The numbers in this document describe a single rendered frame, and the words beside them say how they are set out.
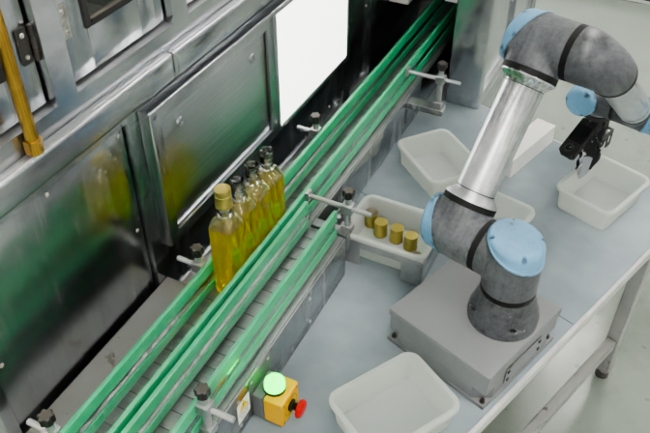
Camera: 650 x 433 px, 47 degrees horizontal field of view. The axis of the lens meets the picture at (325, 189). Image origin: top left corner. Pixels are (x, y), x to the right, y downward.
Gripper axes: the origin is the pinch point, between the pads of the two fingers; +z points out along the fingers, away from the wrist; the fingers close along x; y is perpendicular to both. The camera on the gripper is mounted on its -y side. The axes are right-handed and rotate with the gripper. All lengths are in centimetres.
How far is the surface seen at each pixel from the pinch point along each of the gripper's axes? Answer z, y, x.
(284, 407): 0, -108, -1
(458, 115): 5.6, 6.4, 45.9
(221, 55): -51, -84, 45
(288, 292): -11, -93, 14
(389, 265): 2, -62, 13
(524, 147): -0.4, -0.3, 17.2
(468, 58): -12, 11, 49
